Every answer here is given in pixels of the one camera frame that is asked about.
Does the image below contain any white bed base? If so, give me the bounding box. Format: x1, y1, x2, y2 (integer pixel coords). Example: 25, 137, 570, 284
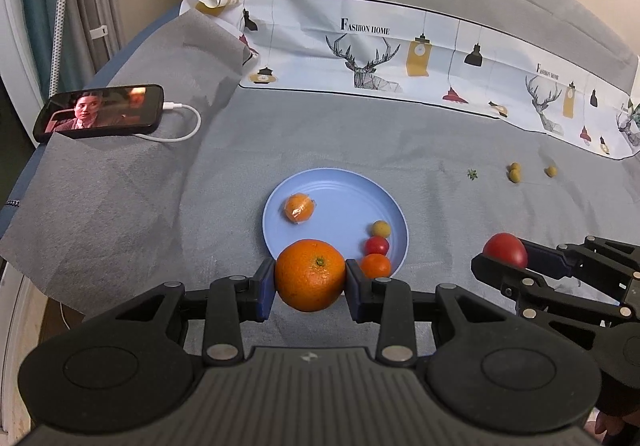
0, 266, 66, 437

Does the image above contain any person's right hand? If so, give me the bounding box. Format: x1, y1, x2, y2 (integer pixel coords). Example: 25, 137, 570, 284
594, 413, 640, 446

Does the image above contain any blue mattress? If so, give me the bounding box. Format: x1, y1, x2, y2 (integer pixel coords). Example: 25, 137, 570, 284
0, 0, 211, 237

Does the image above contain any white deer print cloth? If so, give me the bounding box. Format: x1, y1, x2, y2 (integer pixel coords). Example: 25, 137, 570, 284
180, 0, 640, 159

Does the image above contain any orange mandarin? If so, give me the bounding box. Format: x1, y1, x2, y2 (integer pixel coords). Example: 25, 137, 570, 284
360, 253, 392, 279
280, 193, 318, 223
274, 239, 348, 313

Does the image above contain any white charging cable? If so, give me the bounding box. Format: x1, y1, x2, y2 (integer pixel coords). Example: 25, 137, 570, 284
137, 101, 202, 143

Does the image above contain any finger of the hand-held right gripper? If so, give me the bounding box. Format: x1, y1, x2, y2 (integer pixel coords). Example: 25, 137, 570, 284
471, 253, 633, 342
519, 236, 640, 279

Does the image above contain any white dotted strap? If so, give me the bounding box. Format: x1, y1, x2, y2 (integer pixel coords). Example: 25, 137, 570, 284
50, 0, 76, 97

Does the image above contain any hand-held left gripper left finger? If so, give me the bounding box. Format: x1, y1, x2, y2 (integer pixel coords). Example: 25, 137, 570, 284
120, 260, 277, 368

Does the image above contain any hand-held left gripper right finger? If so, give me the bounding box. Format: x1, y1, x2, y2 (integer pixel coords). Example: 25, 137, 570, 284
345, 259, 501, 367

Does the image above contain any white window frame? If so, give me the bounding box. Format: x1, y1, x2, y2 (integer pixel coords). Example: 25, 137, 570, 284
0, 0, 48, 117

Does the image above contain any blue round plate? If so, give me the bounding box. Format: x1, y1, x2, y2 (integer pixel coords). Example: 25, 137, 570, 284
262, 168, 410, 279

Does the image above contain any black smartphone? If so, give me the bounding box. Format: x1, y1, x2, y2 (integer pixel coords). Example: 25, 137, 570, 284
32, 84, 165, 141

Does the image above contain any grey nonwoven cloth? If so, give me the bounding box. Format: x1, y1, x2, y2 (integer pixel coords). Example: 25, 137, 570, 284
0, 9, 640, 362

